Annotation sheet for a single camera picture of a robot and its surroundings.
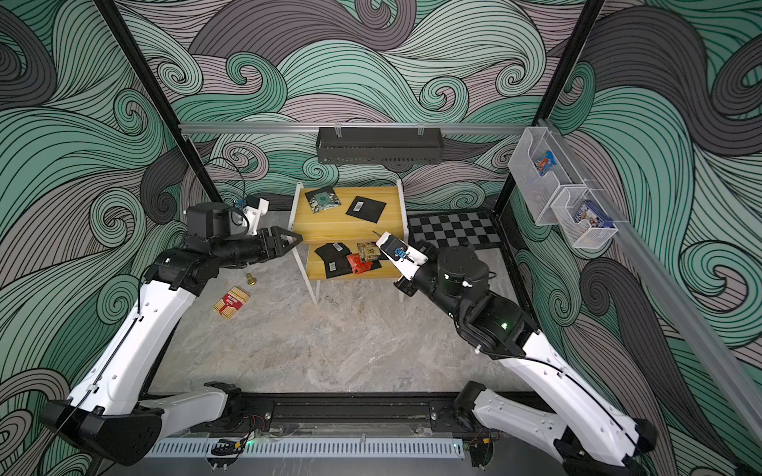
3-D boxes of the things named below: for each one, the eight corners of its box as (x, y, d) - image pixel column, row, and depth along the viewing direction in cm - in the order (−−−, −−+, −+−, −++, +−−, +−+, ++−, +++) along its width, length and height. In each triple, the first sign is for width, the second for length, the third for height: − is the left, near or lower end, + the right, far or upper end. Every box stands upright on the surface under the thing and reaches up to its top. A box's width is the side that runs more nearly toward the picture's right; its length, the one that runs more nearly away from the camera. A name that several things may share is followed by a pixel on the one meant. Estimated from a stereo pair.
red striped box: (215, 311, 94) (211, 307, 92) (236, 288, 100) (234, 285, 98) (229, 319, 92) (226, 316, 91) (250, 296, 98) (247, 292, 96)
